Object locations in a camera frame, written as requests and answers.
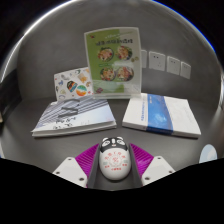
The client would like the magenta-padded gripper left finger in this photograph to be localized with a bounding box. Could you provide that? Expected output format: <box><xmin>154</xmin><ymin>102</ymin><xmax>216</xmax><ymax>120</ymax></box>
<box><xmin>52</xmin><ymin>143</ymin><xmax>111</xmax><ymax>191</ymax></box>

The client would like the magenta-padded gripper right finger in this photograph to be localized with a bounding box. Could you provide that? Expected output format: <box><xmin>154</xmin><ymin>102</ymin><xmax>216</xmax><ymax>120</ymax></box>
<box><xmin>111</xmin><ymin>143</ymin><xmax>176</xmax><ymax>192</ymax></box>

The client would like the white panda-print computer mouse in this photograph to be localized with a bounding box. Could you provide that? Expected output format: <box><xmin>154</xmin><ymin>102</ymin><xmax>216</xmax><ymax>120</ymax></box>
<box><xmin>98</xmin><ymin>135</ymin><xmax>132</xmax><ymax>182</ymax></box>

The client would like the white book with blue band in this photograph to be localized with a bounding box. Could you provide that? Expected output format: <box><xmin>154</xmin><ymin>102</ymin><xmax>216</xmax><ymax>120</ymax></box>
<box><xmin>121</xmin><ymin>92</ymin><xmax>202</xmax><ymax>140</ymax></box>

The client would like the grey striped cover book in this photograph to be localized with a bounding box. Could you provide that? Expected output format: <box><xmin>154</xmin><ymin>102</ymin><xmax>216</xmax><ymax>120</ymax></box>
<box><xmin>31</xmin><ymin>95</ymin><xmax>118</xmax><ymax>138</ymax></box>

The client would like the white cartoon sticker card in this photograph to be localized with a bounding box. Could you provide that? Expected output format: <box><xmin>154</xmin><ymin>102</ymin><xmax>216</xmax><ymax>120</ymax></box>
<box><xmin>53</xmin><ymin>66</ymin><xmax>94</xmax><ymax>102</ymax></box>

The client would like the white wall socket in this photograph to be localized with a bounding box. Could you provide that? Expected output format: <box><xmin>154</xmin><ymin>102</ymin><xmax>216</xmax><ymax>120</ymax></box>
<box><xmin>140</xmin><ymin>49</ymin><xmax>148</xmax><ymax>69</ymax></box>
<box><xmin>148</xmin><ymin>50</ymin><xmax>167</xmax><ymax>72</ymax></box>
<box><xmin>166</xmin><ymin>55</ymin><xmax>181</xmax><ymax>76</ymax></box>
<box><xmin>180</xmin><ymin>61</ymin><xmax>192</xmax><ymax>80</ymax></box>

